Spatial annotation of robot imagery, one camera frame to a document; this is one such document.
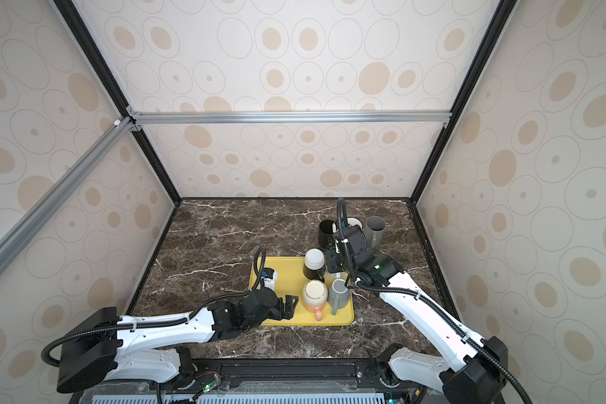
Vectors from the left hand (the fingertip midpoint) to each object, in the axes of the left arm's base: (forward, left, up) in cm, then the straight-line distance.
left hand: (295, 299), depth 79 cm
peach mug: (+1, -6, -1) cm, 6 cm away
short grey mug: (+2, -14, -2) cm, 14 cm away
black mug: (+27, -11, -4) cm, 29 cm away
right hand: (+11, -12, +10) cm, 19 cm away
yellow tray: (+11, +2, -9) cm, 14 cm away
